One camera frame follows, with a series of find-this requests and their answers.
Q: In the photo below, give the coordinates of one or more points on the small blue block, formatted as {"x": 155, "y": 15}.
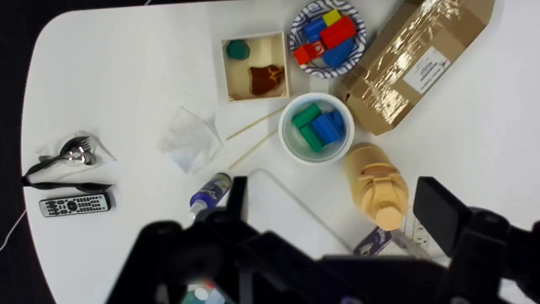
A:
{"x": 315, "y": 28}

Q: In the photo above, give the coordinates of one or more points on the taped cardboard box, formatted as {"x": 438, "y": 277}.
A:
{"x": 406, "y": 67}

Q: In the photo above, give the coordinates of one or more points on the small red block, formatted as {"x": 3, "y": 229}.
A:
{"x": 306, "y": 54}

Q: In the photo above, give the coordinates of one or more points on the small blue labelled bottle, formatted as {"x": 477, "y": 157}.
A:
{"x": 210, "y": 192}

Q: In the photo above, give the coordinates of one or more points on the tan plastic bottle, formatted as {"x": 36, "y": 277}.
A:
{"x": 376, "y": 182}

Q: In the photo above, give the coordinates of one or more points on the long red block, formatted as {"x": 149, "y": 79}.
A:
{"x": 338, "y": 32}

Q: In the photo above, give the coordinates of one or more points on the small printed card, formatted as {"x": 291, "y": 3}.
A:
{"x": 372, "y": 241}

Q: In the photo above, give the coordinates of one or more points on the blue block in bowl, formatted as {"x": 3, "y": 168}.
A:
{"x": 328, "y": 126}

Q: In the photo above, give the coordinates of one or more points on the white bowl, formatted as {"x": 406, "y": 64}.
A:
{"x": 290, "y": 143}

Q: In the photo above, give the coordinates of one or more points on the green ball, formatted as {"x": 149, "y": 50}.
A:
{"x": 239, "y": 49}

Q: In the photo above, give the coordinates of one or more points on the yellow block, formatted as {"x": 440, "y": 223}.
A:
{"x": 332, "y": 16}

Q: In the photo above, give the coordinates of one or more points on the white power outlet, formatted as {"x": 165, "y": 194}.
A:
{"x": 421, "y": 238}

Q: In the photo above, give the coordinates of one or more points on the green block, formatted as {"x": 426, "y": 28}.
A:
{"x": 306, "y": 114}
{"x": 313, "y": 138}

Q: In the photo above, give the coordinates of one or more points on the large blue block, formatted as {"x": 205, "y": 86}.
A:
{"x": 340, "y": 54}

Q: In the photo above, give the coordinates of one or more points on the brown toy piece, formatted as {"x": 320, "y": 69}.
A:
{"x": 266, "y": 79}

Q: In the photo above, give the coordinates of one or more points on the shallow wooden box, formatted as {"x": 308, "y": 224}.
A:
{"x": 271, "y": 55}

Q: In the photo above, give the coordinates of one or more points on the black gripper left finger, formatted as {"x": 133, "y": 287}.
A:
{"x": 237, "y": 196}

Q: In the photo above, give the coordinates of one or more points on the grey remote control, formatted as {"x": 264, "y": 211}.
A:
{"x": 75, "y": 204}

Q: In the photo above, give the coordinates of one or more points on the blue patterned paper plate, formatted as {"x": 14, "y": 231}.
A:
{"x": 355, "y": 52}

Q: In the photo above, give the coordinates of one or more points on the long black utensil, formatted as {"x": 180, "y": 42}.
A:
{"x": 68, "y": 184}

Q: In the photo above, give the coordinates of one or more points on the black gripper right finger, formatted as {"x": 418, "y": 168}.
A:
{"x": 441, "y": 211}

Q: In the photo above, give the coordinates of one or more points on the wooden chopstick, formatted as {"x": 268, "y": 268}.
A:
{"x": 252, "y": 150}
{"x": 254, "y": 123}

